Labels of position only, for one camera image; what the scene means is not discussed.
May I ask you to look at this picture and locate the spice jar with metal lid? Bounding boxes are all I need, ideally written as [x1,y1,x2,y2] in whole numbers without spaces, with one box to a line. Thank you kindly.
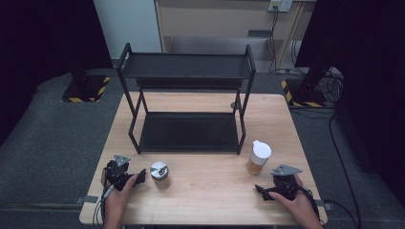
[149,160,172,191]

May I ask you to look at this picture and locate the grey metal strip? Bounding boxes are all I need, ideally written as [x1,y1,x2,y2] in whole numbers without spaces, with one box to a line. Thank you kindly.
[246,30,273,38]

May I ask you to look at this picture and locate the black cable from socket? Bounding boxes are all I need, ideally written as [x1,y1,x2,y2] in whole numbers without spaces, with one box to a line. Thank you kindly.
[267,6,280,73]

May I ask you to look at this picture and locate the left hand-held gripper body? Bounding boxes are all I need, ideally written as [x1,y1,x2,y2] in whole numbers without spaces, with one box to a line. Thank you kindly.
[105,155,141,192]

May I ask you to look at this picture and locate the left hand-held gripper cable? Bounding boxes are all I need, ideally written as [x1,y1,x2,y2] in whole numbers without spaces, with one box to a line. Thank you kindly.
[93,184,116,227]

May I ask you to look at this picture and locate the black stand with striped base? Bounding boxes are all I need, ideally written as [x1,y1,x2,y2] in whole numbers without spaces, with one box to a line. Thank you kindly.
[280,60,336,109]
[60,55,112,104]

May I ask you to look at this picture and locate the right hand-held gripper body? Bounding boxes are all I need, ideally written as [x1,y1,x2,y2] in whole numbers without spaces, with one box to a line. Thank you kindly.
[270,163,304,201]

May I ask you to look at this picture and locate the right hand-held gripper cable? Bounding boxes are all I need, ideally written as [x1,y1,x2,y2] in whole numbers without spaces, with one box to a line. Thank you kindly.
[295,184,323,224]

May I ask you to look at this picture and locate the long black floor cable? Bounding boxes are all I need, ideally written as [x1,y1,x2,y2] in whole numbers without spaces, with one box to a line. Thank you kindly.
[323,112,363,229]

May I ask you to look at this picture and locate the tangle of floor cables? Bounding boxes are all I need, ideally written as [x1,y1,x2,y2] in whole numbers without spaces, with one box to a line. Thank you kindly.
[276,39,346,111]

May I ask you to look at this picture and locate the black two-tier metal shelf rack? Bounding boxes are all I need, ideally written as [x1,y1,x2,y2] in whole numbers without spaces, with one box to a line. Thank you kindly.
[115,42,257,156]

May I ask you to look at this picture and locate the light wooden cabinet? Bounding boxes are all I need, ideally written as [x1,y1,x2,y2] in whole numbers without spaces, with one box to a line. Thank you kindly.
[154,0,317,71]

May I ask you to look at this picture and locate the person's right hand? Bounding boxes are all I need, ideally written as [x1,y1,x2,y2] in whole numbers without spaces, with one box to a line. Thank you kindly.
[268,174,320,224]

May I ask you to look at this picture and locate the spice jar with white lid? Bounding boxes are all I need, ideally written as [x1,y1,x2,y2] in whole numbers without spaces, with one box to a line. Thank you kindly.
[245,139,273,176]

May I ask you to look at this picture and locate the grey table bracket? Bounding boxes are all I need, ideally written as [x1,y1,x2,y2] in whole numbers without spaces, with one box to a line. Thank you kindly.
[75,195,99,205]
[313,199,334,212]

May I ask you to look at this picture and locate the person's left hand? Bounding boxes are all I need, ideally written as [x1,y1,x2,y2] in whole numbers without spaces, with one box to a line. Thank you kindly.
[100,168,140,217]

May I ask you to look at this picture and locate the dark curtain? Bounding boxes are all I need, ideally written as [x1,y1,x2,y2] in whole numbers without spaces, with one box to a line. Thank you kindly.
[0,0,115,146]
[294,0,405,199]

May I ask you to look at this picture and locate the hand-held gripper cable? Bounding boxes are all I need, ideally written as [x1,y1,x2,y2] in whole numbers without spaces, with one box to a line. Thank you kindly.
[295,184,323,224]
[93,184,116,227]

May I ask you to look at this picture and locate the white wall socket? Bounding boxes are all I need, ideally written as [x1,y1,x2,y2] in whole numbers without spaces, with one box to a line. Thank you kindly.
[267,0,293,13]

